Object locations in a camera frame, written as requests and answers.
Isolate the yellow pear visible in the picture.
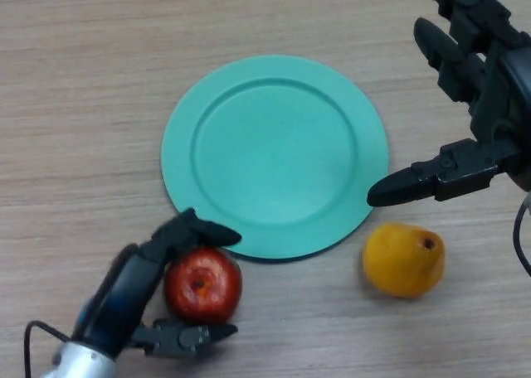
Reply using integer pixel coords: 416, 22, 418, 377
362, 222, 446, 299

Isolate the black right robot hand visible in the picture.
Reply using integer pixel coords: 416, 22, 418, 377
367, 0, 531, 208

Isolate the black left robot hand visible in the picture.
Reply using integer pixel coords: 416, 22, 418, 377
73, 206, 243, 359

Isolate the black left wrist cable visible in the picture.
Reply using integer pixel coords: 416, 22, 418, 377
23, 320, 72, 378

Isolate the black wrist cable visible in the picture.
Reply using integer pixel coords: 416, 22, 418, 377
23, 320, 72, 378
513, 193, 531, 278

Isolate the green round plate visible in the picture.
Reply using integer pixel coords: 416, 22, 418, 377
160, 54, 390, 265

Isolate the red apple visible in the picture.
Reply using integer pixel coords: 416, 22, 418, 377
164, 247, 243, 326

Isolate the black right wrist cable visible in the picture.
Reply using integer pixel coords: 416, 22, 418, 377
513, 193, 531, 278

